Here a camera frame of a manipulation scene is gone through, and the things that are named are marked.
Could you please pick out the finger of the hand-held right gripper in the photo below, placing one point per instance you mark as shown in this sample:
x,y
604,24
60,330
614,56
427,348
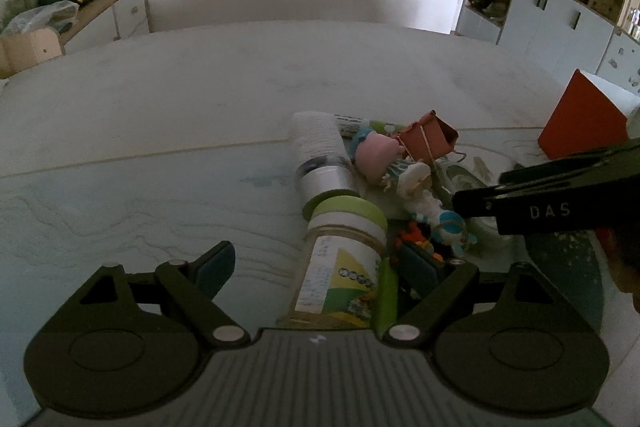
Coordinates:
x,y
545,209
575,167

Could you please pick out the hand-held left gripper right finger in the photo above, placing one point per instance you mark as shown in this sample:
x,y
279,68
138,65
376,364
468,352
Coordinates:
x,y
421,274

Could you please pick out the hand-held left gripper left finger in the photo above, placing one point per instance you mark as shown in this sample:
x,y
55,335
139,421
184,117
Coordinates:
x,y
216,268

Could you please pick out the red and white cardboard box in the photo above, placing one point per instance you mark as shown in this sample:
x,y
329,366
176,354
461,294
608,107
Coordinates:
x,y
582,117

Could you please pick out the white and blue toy figurine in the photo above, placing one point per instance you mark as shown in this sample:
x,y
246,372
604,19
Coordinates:
x,y
435,212

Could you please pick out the glass jar with green lid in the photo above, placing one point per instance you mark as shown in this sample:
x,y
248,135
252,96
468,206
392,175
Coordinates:
x,y
345,252

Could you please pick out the silver-capped clear bottle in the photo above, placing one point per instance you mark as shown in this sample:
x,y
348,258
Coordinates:
x,y
320,157

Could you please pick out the person's right hand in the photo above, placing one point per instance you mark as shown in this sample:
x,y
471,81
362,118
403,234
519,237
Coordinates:
x,y
622,262

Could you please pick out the orange and black small toy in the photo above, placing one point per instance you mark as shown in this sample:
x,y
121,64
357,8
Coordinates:
x,y
417,239

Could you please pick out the dark green mat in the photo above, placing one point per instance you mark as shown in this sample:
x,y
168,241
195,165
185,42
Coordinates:
x,y
560,272

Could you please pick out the clear tape roll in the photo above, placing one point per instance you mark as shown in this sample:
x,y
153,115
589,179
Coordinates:
x,y
467,182

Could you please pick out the white and green marker pen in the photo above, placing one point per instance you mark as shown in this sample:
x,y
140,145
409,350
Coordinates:
x,y
365,124

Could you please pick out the low wooden side cabinet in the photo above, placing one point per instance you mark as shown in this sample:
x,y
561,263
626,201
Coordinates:
x,y
105,14

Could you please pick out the beige cardboard box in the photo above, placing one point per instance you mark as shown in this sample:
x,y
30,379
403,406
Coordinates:
x,y
27,49

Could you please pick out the clear plastic bag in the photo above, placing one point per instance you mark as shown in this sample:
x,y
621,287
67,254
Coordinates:
x,y
40,16

